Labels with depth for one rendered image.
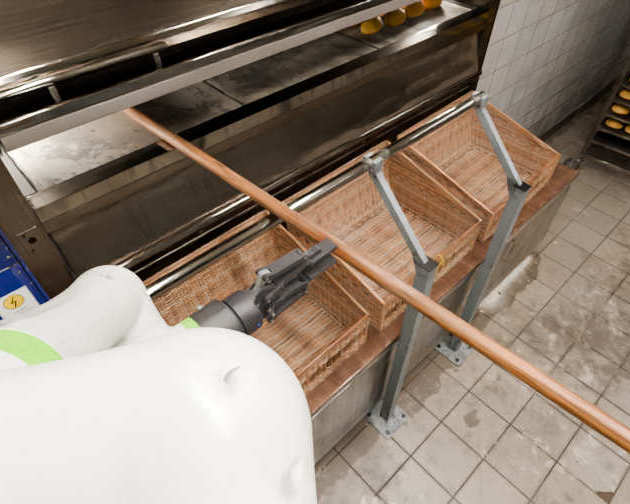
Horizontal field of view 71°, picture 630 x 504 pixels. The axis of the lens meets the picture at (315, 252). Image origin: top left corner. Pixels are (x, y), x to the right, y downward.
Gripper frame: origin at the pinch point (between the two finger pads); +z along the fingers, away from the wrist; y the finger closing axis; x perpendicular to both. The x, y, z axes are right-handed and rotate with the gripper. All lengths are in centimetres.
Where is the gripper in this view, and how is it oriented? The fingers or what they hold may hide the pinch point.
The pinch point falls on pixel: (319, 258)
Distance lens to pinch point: 84.2
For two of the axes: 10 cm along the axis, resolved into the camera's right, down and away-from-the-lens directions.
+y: 0.0, 6.9, 7.3
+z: 7.2, -5.0, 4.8
